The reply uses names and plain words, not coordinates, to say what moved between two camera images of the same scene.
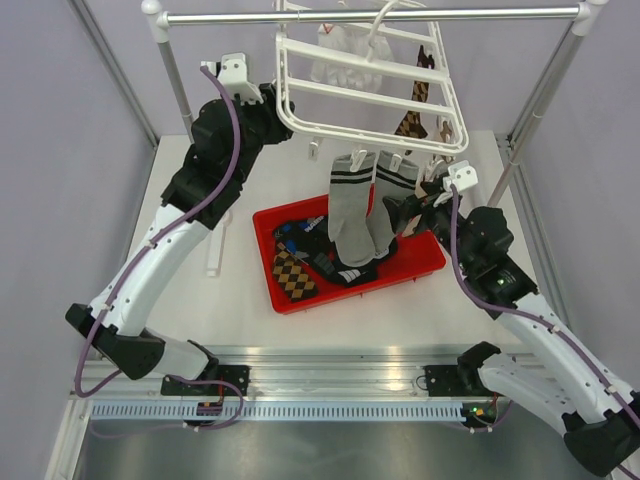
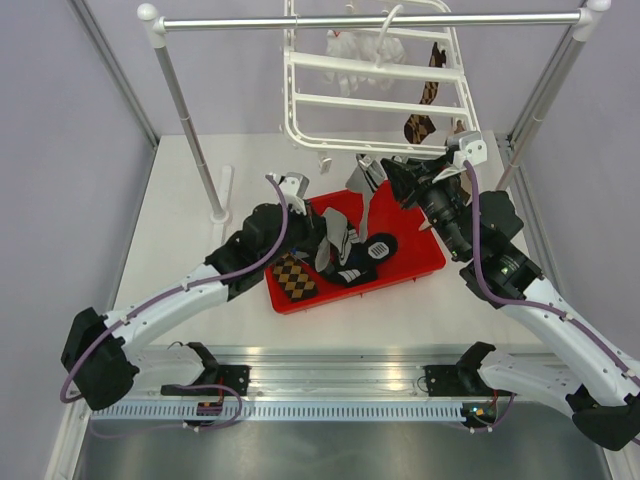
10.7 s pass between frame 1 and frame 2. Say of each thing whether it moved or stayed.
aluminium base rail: stayed
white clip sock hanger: moved
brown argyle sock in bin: stayed
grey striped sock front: moved
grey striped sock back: moved
